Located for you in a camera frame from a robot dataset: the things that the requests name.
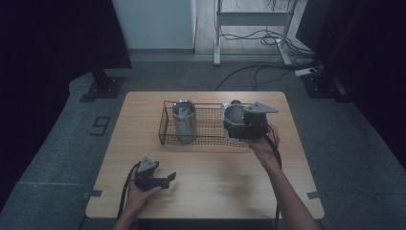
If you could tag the black stand base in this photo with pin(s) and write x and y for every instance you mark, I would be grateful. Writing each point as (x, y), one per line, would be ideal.
(105, 87)
(322, 86)

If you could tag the white cabinet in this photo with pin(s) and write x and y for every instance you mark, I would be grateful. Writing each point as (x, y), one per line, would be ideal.
(156, 24)

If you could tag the person's right hand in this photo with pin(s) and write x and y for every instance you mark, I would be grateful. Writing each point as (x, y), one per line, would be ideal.
(265, 148)

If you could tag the dark curtain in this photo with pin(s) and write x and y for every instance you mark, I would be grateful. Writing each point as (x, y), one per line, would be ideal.
(367, 64)
(48, 48)

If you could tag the white power strip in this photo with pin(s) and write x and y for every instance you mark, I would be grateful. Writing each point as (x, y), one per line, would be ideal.
(304, 71)

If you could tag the round black sticker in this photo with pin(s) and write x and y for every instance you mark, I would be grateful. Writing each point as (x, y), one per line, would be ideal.
(236, 102)

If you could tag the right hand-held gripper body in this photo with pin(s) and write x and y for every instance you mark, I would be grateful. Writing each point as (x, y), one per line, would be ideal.
(255, 123)

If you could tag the tall stainless steel cup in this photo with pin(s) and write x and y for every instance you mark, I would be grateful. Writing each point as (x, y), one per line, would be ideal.
(185, 123)

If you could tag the person's left hand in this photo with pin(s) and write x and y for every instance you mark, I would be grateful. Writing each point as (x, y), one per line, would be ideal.
(139, 199)

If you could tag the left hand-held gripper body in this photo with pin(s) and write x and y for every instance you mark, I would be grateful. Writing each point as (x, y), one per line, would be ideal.
(146, 179)

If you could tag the white metal desk frame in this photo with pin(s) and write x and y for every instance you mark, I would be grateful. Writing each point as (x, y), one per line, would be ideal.
(252, 18)

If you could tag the grey tape piece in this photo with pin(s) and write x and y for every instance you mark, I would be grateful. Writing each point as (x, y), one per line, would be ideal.
(313, 195)
(94, 193)

